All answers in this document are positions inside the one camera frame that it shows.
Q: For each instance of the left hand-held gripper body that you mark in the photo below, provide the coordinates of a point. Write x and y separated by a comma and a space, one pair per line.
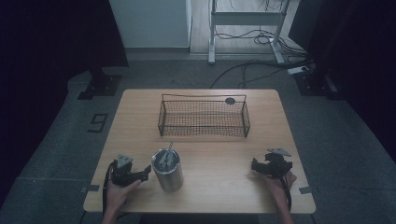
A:
122, 174

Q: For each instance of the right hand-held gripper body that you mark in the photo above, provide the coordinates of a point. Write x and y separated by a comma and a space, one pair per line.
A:
275, 166

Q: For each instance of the silver metal cup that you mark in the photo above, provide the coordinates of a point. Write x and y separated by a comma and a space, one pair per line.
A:
168, 175

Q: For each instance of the striped straw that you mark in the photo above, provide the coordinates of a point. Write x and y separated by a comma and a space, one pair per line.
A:
170, 146

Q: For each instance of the person's right hand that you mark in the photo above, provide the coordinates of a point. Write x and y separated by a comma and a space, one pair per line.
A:
277, 186

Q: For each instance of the person's left hand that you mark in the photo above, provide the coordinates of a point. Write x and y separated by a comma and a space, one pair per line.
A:
116, 196

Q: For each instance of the grey tape piece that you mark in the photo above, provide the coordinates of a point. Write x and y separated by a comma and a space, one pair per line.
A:
92, 188
306, 189

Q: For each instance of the black round table grommet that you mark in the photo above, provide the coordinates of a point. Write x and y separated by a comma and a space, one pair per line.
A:
230, 100

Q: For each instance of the black stand base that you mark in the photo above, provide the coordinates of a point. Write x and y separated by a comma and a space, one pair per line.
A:
101, 84
316, 83

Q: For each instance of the white power strip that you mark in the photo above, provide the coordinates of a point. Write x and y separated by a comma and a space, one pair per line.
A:
298, 70

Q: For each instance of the dark curtain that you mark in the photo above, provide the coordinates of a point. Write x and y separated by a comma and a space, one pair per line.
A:
46, 62
358, 56

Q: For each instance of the white cabinet panel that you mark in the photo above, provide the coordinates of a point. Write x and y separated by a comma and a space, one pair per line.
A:
152, 23

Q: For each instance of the white desk frame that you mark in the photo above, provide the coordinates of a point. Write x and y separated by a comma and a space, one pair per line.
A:
246, 18

